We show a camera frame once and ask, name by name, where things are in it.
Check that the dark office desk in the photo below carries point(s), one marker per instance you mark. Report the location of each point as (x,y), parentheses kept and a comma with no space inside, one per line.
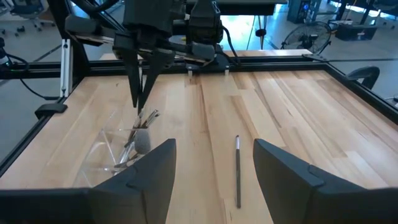
(248,7)

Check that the black table clamp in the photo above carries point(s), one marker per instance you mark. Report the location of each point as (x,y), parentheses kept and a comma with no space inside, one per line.
(363,74)
(51,109)

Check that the large fluffy powder brush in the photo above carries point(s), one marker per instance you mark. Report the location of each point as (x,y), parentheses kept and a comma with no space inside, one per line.
(142,141)

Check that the black floor fan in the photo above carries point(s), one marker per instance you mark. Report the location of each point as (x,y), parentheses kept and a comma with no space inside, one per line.
(306,37)

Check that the black storage box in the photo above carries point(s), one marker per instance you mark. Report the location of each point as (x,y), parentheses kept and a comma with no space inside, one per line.
(356,32)

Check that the office chair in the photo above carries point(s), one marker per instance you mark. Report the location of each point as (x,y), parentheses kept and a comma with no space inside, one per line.
(28,9)

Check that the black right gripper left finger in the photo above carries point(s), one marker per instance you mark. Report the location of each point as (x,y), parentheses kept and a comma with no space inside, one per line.
(124,202)

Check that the small clear table peg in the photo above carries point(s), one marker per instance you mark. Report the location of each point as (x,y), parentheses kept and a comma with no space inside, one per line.
(190,72)
(226,71)

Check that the black computer tower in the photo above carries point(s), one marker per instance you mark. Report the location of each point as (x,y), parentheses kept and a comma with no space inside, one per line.
(303,11)

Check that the clear acrylic organizer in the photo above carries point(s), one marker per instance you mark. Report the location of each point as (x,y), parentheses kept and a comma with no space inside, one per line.
(96,161)

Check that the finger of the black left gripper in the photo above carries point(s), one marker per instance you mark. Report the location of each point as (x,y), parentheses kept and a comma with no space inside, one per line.
(154,79)
(133,81)

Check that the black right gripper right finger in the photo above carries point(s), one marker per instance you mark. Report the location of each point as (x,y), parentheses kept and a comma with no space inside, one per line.
(304,199)

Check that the silver aluminium bar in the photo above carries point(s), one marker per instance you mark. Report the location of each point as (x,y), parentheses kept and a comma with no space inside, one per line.
(66,68)

